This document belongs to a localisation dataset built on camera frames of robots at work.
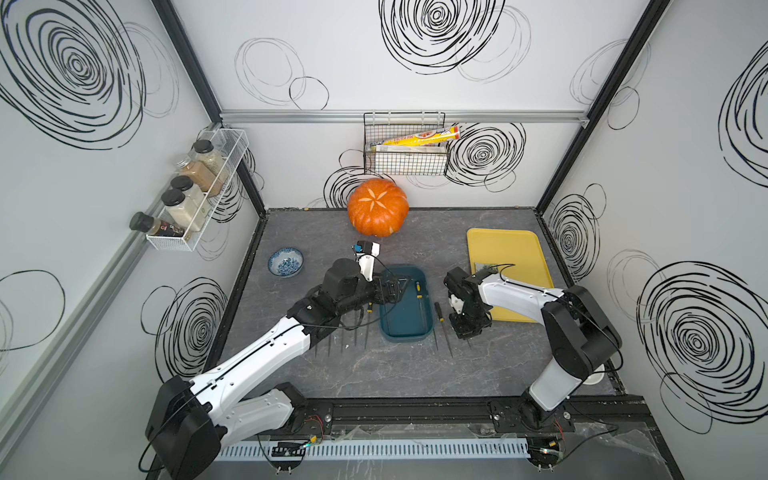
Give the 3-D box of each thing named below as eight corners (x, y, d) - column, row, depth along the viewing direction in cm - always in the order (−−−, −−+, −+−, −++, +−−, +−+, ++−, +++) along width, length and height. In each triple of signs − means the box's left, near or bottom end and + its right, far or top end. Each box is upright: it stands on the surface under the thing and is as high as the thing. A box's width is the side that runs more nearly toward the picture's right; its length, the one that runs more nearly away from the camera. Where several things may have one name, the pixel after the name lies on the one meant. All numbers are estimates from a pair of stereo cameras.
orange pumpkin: (347, 235, 114) (342, 206, 102) (365, 205, 125) (362, 175, 113) (393, 248, 110) (394, 219, 98) (407, 215, 121) (409, 185, 109)
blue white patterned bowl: (268, 279, 102) (263, 271, 98) (275, 255, 109) (271, 247, 105) (302, 279, 102) (298, 271, 98) (307, 255, 109) (304, 247, 105)
